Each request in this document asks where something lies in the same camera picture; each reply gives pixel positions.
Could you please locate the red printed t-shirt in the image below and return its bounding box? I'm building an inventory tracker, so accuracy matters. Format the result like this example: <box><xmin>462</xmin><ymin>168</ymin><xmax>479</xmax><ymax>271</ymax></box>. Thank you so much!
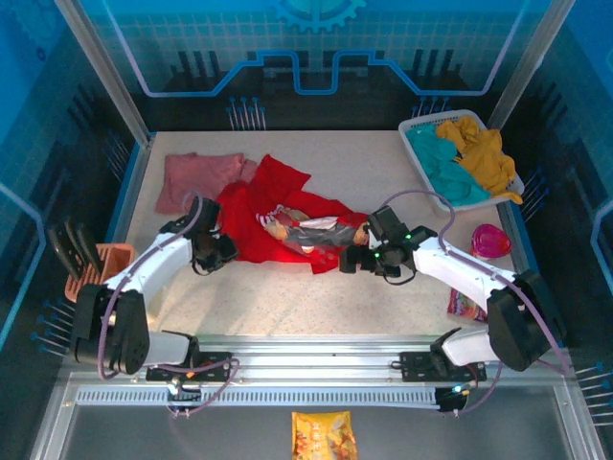
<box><xmin>214</xmin><ymin>152</ymin><xmax>373</xmax><ymax>277</ymax></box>

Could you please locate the pink t-shirt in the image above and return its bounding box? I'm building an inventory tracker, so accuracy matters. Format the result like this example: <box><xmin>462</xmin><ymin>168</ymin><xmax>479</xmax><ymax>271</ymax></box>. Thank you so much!
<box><xmin>154</xmin><ymin>151</ymin><xmax>260</xmax><ymax>216</ymax></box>

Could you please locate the pink colourful snack packet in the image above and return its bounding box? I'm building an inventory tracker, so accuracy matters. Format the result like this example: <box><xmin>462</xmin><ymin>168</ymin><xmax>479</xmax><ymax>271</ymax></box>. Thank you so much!
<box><xmin>446</xmin><ymin>287</ymin><xmax>489</xmax><ymax>323</ymax></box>

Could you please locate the orange utensil holder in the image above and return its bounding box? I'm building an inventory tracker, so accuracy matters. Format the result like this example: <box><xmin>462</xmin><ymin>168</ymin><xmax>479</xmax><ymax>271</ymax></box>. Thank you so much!
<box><xmin>64</xmin><ymin>242</ymin><xmax>138</xmax><ymax>306</ymax></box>

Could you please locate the magenta plastic lidded container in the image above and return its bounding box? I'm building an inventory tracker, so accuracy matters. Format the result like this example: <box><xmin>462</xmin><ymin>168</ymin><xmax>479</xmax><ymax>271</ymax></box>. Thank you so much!
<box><xmin>470</xmin><ymin>223</ymin><xmax>512</xmax><ymax>261</ymax></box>

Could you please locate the white plastic laundry basket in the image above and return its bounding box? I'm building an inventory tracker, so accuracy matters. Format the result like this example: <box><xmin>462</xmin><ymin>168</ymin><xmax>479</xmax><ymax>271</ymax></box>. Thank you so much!
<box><xmin>397</xmin><ymin>108</ymin><xmax>526</xmax><ymax>209</ymax></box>

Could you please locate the teal t-shirt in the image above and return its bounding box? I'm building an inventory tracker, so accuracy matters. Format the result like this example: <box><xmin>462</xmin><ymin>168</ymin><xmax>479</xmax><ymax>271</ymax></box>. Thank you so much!
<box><xmin>406</xmin><ymin>125</ymin><xmax>492</xmax><ymax>208</ymax></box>

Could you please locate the yellow t-shirt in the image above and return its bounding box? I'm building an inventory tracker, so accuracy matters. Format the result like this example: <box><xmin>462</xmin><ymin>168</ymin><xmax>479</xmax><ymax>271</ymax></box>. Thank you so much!
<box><xmin>436</xmin><ymin>117</ymin><xmax>525</xmax><ymax>205</ymax></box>

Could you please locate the black perforated flat utensil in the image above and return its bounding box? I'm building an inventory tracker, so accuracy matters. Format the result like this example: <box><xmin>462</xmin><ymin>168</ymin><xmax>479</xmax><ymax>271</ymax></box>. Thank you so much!
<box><xmin>47</xmin><ymin>222</ymin><xmax>86</xmax><ymax>283</ymax></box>

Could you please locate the yellow snack bag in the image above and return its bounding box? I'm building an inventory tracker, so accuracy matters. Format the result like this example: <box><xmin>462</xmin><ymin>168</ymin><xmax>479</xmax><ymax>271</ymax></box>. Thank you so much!
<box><xmin>290</xmin><ymin>410</ymin><xmax>359</xmax><ymax>460</ymax></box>

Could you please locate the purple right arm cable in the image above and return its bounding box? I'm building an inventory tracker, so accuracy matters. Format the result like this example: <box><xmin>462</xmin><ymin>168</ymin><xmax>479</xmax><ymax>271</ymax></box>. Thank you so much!
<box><xmin>385</xmin><ymin>189</ymin><xmax>574</xmax><ymax>417</ymax></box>

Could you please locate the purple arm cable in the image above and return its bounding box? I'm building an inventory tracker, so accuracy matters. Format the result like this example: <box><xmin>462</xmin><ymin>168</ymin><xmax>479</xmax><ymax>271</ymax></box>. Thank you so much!
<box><xmin>97</xmin><ymin>190</ymin><xmax>240</xmax><ymax>419</ymax></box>
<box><xmin>385</xmin><ymin>189</ymin><xmax>574</xmax><ymax>417</ymax></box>

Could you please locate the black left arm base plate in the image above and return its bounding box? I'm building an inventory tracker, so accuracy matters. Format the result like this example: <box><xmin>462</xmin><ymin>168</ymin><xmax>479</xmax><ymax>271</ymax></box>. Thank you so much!
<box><xmin>145</xmin><ymin>352</ymin><xmax>235</xmax><ymax>383</ymax></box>

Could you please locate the aluminium mounting rail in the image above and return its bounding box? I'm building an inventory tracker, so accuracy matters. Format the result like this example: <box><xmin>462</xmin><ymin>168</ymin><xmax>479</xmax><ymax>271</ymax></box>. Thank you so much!
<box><xmin>59</xmin><ymin>334</ymin><xmax>576</xmax><ymax>384</ymax></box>

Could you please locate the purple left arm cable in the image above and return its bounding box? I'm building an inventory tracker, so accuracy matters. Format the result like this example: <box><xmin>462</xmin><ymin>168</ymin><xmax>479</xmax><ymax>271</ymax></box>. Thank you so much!
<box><xmin>97</xmin><ymin>190</ymin><xmax>240</xmax><ymax>419</ymax></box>

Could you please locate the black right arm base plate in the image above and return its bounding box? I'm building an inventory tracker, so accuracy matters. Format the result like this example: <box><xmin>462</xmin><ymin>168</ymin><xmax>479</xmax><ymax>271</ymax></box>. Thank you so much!
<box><xmin>398</xmin><ymin>351</ymin><xmax>488</xmax><ymax>383</ymax></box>

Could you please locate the slotted grey cable duct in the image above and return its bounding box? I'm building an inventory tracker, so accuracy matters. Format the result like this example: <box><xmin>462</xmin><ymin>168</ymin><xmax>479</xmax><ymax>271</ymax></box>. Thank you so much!
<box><xmin>74</xmin><ymin>388</ymin><xmax>444</xmax><ymax>408</ymax></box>

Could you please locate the aluminium frame post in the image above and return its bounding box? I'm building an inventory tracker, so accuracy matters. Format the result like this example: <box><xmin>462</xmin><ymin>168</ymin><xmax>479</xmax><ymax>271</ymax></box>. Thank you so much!
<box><xmin>487</xmin><ymin>0</ymin><xmax>578</xmax><ymax>130</ymax></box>
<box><xmin>53</xmin><ymin>0</ymin><xmax>158</xmax><ymax>148</ymax></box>

